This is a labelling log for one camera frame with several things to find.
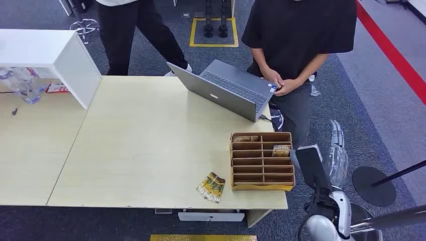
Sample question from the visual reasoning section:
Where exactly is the white furniture leg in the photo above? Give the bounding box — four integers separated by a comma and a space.
59, 0, 73, 16

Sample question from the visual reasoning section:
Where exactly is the person's left hand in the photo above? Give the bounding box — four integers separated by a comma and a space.
273, 78, 302, 97

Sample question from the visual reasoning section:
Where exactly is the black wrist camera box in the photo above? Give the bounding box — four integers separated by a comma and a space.
289, 145, 331, 191

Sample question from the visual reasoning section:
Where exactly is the yellow hotel card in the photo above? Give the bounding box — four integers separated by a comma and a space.
272, 145, 291, 158

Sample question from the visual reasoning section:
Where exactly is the yellow floor tape frame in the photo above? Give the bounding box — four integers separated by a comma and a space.
189, 17, 239, 48

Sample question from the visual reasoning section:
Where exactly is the black stanchion with disc base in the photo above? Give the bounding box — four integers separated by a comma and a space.
352, 159, 426, 207

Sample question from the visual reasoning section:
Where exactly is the black stool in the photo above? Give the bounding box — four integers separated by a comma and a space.
269, 99, 285, 132

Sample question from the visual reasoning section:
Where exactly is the chrome chair base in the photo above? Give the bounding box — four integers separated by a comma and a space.
69, 18, 100, 45

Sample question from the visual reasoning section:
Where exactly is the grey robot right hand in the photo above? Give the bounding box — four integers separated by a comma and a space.
324, 119, 349, 189

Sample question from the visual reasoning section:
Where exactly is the person walking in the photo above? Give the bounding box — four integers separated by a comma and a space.
95, 0, 193, 77

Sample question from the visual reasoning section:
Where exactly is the wooden slotted card organizer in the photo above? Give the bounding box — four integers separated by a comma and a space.
230, 132, 296, 192

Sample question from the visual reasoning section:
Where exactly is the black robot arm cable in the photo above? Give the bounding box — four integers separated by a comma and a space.
297, 187, 321, 241

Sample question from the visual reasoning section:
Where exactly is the person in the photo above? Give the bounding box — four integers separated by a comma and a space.
241, 0, 357, 150

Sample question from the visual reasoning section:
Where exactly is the red white packet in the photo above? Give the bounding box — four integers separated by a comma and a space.
45, 82, 69, 94

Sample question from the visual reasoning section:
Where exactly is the wooden table leg panel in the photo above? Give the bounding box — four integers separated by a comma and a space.
247, 209, 274, 229

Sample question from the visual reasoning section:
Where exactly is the white shelf riser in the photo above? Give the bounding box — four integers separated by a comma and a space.
0, 29, 102, 110

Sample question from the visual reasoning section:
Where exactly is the black robot leg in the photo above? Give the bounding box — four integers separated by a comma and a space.
203, 0, 214, 38
219, 0, 229, 39

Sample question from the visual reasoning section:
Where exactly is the white drawer under table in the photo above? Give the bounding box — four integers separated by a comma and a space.
178, 210, 245, 222

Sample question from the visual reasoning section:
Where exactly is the clear plastic bottle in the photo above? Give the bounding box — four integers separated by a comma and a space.
0, 68, 41, 105
15, 67, 50, 94

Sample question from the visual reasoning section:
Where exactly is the grey laptop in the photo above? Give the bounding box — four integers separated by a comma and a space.
167, 59, 278, 123

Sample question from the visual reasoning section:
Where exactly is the person's right hand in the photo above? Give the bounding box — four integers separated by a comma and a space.
262, 68, 285, 89

